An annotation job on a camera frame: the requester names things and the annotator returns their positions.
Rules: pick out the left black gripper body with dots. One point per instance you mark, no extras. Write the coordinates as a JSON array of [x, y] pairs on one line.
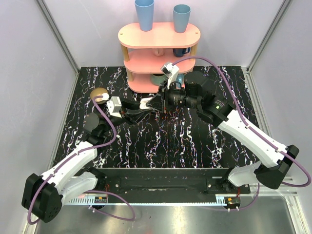
[[124, 110]]

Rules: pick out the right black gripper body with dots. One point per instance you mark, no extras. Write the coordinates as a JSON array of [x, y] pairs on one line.
[[177, 97]]

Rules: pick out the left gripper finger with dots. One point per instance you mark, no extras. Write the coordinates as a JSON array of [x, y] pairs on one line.
[[129, 104], [136, 116]]

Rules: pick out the white oval case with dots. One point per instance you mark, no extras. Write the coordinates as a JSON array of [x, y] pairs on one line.
[[144, 103]]

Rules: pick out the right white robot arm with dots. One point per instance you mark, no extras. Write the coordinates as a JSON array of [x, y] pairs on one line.
[[274, 158]]

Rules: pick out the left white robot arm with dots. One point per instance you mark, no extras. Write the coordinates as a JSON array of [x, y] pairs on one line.
[[44, 195]]

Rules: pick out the green ceramic mug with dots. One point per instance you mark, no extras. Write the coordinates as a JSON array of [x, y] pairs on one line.
[[157, 79]]

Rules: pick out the light blue ceramic mug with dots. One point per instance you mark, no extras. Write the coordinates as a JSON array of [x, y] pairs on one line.
[[180, 78]]

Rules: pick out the dark blue mug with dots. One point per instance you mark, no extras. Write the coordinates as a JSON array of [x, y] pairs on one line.
[[180, 52]]

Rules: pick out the pink mug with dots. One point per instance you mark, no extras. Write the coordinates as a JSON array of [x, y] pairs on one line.
[[158, 52]]

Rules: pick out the pink three-tier wooden shelf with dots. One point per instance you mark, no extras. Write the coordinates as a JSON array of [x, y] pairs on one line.
[[139, 60]]

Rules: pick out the right light blue tumbler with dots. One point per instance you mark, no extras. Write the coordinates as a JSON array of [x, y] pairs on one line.
[[181, 15]]

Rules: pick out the light blue tumbler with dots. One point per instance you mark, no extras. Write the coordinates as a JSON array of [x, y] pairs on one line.
[[181, 15], [145, 14]]

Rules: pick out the left light blue tumbler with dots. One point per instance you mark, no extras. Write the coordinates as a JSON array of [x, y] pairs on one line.
[[145, 14]]

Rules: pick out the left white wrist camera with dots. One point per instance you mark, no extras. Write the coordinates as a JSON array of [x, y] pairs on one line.
[[114, 106]]

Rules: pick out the black mounting base plate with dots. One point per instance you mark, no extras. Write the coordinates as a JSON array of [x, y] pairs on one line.
[[208, 180]]

